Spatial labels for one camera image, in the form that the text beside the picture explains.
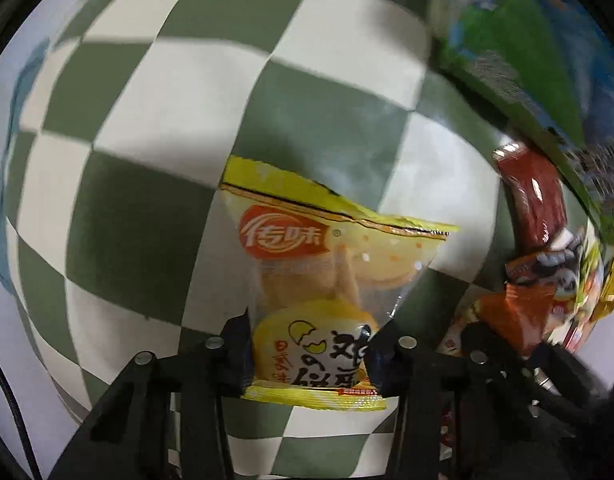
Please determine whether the yellow egg cake snack packet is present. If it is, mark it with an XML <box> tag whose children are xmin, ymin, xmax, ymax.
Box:
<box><xmin>221</xmin><ymin>155</ymin><xmax>460</xmax><ymax>412</ymax></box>

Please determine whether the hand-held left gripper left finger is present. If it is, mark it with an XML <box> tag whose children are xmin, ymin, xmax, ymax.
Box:
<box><xmin>49</xmin><ymin>309</ymin><xmax>254</xmax><ymax>480</ymax></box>

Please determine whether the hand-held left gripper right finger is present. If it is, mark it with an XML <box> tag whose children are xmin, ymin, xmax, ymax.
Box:
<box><xmin>369</xmin><ymin>321</ymin><xmax>573</xmax><ymax>480</ymax></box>

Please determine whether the dark red snack packet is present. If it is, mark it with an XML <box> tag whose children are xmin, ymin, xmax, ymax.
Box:
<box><xmin>492</xmin><ymin>142</ymin><xmax>570</xmax><ymax>252</ymax></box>

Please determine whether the orange cartoon snack packet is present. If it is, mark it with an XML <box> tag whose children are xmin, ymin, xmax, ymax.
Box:
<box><xmin>480</xmin><ymin>240</ymin><xmax>590</xmax><ymax>357</ymax></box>

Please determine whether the white packet with red label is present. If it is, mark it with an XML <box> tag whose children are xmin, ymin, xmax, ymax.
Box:
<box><xmin>437</xmin><ymin>305</ymin><xmax>470</xmax><ymax>358</ymax></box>

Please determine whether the black cable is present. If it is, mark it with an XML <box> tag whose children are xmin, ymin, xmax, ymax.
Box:
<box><xmin>0</xmin><ymin>347</ymin><xmax>44</xmax><ymax>480</ymax></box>

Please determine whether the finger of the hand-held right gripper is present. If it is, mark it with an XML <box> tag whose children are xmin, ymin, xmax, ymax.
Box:
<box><xmin>459</xmin><ymin>322</ymin><xmax>588</xmax><ymax>402</ymax></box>

